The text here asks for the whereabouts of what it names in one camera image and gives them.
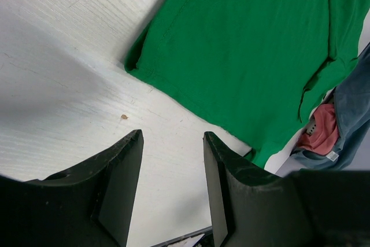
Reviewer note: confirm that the blue-grey t shirt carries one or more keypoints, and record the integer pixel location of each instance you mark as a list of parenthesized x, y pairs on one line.
[(351, 102)]

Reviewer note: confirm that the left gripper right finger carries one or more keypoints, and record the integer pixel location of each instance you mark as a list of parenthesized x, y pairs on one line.
[(250, 206)]

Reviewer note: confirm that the coral red t shirt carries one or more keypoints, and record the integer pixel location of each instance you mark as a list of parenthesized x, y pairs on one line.
[(322, 132)]

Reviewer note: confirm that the green polo shirt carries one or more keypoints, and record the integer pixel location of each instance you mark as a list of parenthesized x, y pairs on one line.
[(256, 68)]

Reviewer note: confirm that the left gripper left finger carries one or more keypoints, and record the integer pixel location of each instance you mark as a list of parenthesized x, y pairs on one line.
[(88, 204)]

